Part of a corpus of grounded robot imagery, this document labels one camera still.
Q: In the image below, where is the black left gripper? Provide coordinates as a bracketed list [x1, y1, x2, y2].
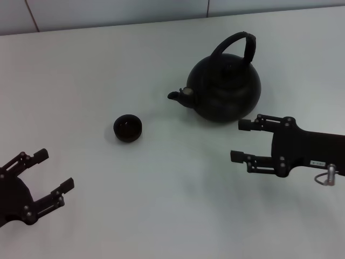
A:
[0, 148, 75, 227]

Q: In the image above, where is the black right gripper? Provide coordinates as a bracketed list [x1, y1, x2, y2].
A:
[230, 113, 345, 179]

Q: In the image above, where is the black round teapot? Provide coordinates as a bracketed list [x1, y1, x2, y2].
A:
[167, 31, 263, 125]

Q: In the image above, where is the small black teacup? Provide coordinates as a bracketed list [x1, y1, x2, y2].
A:
[113, 114, 143, 142]

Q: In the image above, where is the metal plug with thin cable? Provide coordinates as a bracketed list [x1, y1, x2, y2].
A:
[314, 163, 338, 187]

